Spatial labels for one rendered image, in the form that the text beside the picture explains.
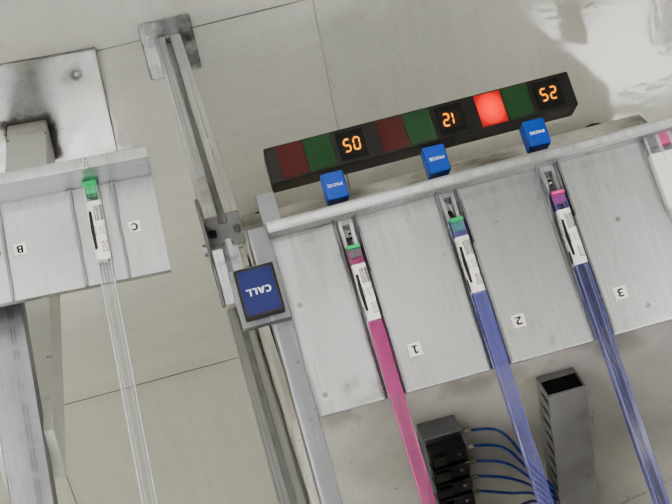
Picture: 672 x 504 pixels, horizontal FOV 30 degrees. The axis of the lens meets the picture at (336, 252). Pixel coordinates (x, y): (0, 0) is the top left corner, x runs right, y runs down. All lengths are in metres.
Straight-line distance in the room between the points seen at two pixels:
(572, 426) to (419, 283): 0.40
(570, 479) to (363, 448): 0.27
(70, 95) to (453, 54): 0.61
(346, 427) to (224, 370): 0.69
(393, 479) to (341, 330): 0.40
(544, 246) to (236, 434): 1.11
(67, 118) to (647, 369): 0.94
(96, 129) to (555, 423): 0.85
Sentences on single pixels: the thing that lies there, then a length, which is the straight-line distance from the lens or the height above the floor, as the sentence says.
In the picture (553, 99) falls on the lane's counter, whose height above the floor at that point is 0.66.
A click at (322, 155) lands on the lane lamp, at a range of 1.33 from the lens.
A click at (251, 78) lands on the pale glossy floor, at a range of 1.99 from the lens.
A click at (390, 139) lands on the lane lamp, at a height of 0.66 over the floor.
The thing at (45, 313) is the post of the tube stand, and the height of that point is 0.61.
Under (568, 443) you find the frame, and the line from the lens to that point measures 1.62.
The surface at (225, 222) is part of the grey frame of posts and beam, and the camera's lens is 1.36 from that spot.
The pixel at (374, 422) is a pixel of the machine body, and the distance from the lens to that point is 1.56.
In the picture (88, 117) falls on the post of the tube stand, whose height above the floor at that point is 0.01.
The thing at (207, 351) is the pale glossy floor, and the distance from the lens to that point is 2.20.
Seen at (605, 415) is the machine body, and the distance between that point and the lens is 1.67.
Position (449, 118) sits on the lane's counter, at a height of 0.66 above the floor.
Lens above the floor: 1.85
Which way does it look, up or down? 60 degrees down
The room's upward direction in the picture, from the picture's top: 155 degrees clockwise
